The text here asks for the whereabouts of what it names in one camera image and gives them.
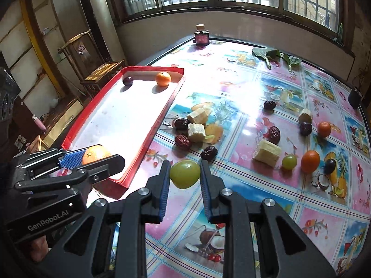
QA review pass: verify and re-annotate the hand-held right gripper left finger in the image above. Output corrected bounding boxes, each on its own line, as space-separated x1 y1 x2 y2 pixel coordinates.
50 160 172 278

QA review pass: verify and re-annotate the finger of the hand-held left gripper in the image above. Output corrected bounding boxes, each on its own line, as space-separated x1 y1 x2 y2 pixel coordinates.
16 153 126 194
13 148 88 178

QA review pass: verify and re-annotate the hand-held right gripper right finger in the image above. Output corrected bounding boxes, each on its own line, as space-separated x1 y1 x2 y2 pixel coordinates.
199 159 337 278

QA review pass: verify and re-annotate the orange mandarin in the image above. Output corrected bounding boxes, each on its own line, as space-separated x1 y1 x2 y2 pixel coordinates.
301 150 321 174
82 145 112 165
317 121 332 138
156 71 172 87

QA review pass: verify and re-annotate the green grape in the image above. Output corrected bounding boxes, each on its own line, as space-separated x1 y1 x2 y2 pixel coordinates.
282 154 298 171
170 160 201 190

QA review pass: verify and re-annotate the red rimmed white tray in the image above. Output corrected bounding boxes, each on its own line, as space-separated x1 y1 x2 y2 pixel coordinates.
61 66 185 200

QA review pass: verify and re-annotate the pale sugarcane piece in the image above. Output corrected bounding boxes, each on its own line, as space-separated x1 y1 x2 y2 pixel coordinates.
298 108 313 124
186 107 209 125
187 123 206 143
252 139 282 168

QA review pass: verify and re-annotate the person's left hand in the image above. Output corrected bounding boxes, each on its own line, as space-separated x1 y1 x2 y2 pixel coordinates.
28 233 50 263

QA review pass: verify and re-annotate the small wooden stool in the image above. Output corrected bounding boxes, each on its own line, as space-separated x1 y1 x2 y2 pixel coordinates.
27 135 50 153

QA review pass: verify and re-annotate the low wooden cabinet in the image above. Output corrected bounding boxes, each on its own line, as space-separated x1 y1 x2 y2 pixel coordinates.
38 97 85 149

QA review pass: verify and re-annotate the pink bottle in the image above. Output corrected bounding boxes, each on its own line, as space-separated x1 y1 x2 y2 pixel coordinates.
31 114 47 131

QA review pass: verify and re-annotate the white power strip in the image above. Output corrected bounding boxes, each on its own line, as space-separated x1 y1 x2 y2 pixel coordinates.
16 135 29 151

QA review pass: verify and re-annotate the wooden chair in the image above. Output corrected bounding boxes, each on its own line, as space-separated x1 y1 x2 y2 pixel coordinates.
57 29 128 99

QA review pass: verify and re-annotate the fruit printed tablecloth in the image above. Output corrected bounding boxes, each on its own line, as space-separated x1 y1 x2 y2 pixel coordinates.
87 33 371 278

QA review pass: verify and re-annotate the white tower air conditioner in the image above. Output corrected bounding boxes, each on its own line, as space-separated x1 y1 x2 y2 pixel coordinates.
74 0 126 68

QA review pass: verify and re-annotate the large green leaf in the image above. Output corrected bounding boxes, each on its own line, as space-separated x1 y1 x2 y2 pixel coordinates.
252 47 281 70

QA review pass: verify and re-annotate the dark red glass bottle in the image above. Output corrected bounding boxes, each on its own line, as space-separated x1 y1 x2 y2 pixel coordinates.
193 24 210 46

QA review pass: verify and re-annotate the small green leaf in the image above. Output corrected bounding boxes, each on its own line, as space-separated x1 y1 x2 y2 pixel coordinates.
282 54 302 72

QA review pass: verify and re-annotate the small black box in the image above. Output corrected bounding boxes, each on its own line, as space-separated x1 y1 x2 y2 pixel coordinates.
347 87 363 109

